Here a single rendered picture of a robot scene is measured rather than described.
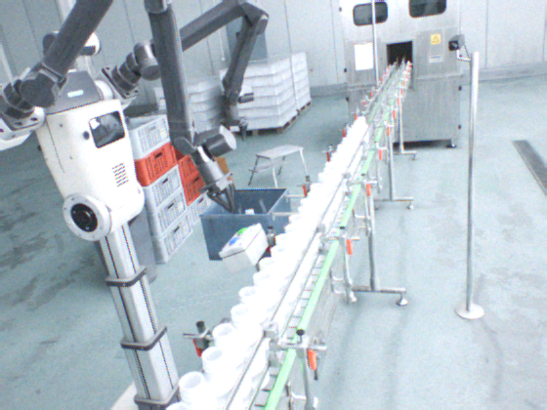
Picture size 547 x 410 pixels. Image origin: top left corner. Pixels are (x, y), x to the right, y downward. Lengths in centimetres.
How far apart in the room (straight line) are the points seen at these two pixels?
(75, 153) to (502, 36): 1060
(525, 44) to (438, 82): 581
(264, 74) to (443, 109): 319
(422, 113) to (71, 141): 497
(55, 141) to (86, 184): 14
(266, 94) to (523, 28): 599
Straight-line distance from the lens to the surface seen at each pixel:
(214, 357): 77
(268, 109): 786
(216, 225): 192
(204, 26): 151
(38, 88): 118
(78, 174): 139
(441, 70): 582
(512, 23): 1142
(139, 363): 175
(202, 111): 842
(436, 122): 592
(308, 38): 1163
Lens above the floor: 162
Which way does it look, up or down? 21 degrees down
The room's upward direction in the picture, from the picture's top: 9 degrees counter-clockwise
